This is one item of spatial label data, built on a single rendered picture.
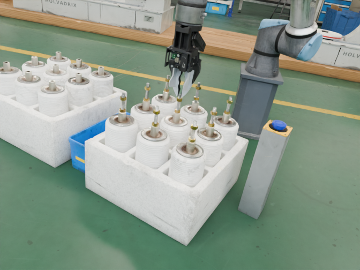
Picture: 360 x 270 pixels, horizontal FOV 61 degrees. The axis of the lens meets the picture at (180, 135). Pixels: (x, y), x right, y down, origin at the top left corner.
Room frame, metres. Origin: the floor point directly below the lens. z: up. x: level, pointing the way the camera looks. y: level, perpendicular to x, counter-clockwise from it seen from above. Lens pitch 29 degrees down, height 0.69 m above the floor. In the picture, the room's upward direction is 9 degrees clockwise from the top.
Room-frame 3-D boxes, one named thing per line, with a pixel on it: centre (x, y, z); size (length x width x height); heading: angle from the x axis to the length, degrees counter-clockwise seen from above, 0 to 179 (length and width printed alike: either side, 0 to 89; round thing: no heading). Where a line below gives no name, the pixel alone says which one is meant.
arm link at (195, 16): (0.84, 0.02, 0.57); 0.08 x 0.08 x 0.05
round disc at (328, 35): (2.96, -1.14, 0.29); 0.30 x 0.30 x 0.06
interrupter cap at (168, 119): (0.86, 0.02, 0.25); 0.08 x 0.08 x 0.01
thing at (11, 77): (1.05, 0.66, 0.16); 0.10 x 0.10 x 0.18
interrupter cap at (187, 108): (0.96, -0.04, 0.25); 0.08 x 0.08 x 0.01
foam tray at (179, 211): (0.86, 0.02, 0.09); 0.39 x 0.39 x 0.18; 63
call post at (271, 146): (0.80, -0.27, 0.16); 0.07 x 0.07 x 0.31; 63
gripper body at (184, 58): (0.84, 0.03, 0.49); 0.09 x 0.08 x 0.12; 164
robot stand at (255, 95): (1.39, -0.32, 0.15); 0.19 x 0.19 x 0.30; 84
